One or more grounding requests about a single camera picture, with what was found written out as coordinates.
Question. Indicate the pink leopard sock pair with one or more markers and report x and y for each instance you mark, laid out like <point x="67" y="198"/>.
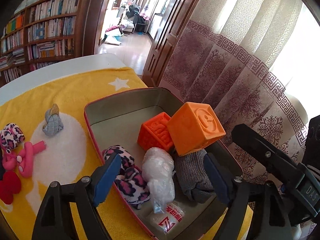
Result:
<point x="11" y="137"/>

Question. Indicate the red fabric item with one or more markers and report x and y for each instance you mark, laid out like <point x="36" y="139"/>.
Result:
<point x="10" y="185"/>

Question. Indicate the clear plastic bag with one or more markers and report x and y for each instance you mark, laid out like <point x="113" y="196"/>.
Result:
<point x="158" y="172"/>

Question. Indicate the grey rolled sock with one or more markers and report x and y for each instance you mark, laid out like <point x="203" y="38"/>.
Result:
<point x="53" y="123"/>

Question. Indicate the light orange rubber cube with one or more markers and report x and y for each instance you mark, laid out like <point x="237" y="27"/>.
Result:
<point x="194" y="127"/>

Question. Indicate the grey knitted sock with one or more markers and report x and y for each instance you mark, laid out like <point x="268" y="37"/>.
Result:
<point x="192" y="176"/>

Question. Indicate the wooden bookshelf with books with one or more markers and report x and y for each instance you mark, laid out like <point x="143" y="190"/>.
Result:
<point x="44" y="33"/>

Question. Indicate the yellow patterned towel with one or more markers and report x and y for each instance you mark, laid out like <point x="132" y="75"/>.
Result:
<point x="70" y="154"/>

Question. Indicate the dark orange rubber cube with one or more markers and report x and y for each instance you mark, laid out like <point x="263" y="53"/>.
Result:
<point x="154" y="133"/>

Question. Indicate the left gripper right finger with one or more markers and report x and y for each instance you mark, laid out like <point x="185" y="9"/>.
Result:
<point x="230" y="190"/>

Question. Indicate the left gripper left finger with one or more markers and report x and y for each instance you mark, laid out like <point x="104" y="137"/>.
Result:
<point x="93" y="191"/>

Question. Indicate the brown wooden door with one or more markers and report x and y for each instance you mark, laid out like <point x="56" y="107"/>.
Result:
<point x="171" y="27"/>

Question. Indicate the red metal tin box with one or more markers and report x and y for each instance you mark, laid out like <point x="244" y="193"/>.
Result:
<point x="137" y="121"/>

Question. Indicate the pink leopard sock roll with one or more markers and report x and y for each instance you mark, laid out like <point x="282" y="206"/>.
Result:
<point x="129" y="181"/>

